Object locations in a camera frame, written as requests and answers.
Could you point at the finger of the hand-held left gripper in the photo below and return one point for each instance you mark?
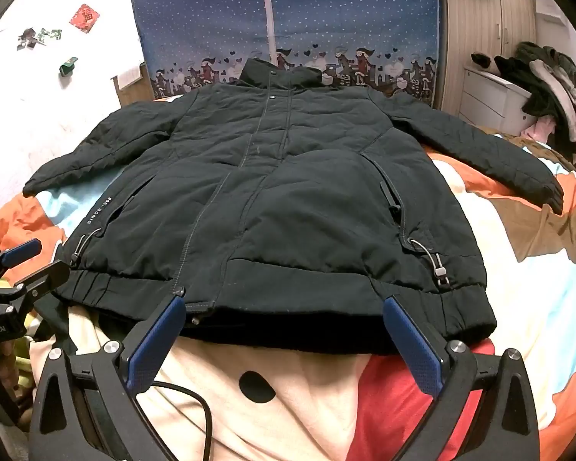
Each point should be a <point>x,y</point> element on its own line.
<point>48,273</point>
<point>21,252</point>

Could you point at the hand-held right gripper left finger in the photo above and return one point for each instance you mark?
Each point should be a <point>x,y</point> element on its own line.
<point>154,343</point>

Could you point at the brown cardboard box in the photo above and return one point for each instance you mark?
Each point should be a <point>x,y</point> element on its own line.
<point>129,81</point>

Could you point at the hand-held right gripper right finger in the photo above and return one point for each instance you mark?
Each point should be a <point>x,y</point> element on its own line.
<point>413,350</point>

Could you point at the colourful patchwork printed blanket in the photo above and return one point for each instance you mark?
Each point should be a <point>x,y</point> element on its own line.
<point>533,288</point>

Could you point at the white drawer cabinet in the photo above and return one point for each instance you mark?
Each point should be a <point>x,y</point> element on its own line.
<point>489,101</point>

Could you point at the blue printed cloth wardrobe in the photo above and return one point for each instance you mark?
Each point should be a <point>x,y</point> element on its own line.
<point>211,19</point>

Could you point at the red square wall sticker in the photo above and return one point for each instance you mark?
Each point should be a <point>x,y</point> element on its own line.
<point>84,18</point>

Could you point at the torn paper wall stickers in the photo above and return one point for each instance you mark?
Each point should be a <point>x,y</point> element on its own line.
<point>38,37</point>

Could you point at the black padded jacket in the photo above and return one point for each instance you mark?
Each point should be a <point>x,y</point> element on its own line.
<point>278,201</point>

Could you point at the small black cloth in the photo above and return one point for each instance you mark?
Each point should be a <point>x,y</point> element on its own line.
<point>481,60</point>

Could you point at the yellow green cloth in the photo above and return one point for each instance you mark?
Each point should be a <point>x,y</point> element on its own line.
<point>21,345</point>

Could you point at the pile of dark clothes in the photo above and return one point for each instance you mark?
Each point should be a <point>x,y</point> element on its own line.
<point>542,86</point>

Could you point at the small green wall hook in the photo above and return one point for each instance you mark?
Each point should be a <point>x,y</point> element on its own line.
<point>68,66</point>

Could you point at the light wooden wardrobe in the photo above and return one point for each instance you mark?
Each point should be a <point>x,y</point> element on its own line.
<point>480,33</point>

